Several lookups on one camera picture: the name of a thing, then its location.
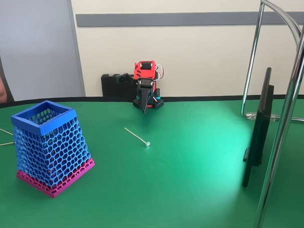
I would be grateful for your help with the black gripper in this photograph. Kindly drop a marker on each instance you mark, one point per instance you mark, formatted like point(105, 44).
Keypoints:
point(143, 91)

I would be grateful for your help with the white thin stick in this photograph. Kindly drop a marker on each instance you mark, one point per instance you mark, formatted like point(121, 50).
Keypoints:
point(147, 144)

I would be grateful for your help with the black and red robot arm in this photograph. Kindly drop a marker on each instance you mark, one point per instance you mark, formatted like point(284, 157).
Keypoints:
point(145, 69)

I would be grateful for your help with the blue pink honeycomb basket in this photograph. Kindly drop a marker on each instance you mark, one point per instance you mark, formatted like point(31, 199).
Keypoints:
point(55, 147)

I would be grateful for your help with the white cables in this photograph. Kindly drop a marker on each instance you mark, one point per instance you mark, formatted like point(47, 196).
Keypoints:
point(2, 130)
point(5, 144)

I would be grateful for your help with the black teal table clamp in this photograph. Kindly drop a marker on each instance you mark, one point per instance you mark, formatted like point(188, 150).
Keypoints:
point(138, 97)
point(157, 93)

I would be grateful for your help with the black plastic tool case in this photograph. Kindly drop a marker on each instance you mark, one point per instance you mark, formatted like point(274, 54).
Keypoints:
point(111, 86)

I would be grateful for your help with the green table cloth black edge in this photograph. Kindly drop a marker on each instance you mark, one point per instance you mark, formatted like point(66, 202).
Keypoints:
point(169, 193)

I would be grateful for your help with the clear plastic clip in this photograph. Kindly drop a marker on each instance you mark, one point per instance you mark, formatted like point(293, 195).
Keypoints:
point(252, 115)

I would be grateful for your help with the black monitor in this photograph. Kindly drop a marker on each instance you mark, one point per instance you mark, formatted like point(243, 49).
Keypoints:
point(257, 140)

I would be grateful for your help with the chrome tube stand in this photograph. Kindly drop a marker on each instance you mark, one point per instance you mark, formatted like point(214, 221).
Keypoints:
point(269, 190)

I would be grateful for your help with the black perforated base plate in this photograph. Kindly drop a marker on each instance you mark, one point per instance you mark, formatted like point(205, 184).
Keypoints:
point(158, 104)

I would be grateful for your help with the grey wall rail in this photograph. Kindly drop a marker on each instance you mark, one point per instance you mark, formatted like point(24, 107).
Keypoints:
point(188, 17)

